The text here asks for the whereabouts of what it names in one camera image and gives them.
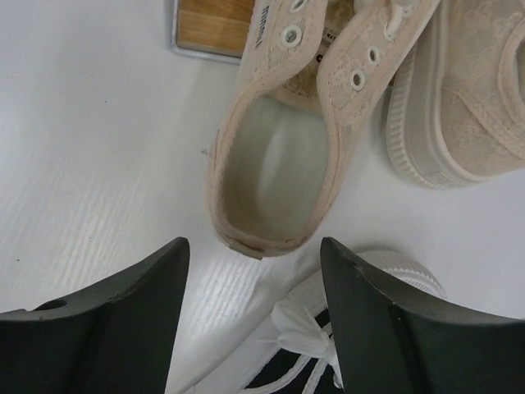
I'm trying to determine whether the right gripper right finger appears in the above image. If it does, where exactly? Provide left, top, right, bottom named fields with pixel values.
left=320, top=237, right=524, bottom=393

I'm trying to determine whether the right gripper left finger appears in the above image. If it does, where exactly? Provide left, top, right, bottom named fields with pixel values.
left=1, top=237, right=190, bottom=393

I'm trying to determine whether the black white sneaker upper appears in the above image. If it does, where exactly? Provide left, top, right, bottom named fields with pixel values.
left=166, top=249, right=448, bottom=394

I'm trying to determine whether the white wire wooden shoe shelf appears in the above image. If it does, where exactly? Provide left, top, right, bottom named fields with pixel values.
left=170, top=0, right=254, bottom=64

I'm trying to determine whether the beige lace sneaker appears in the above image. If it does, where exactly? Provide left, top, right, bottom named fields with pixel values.
left=386, top=1, right=524, bottom=190
left=208, top=1, right=438, bottom=259

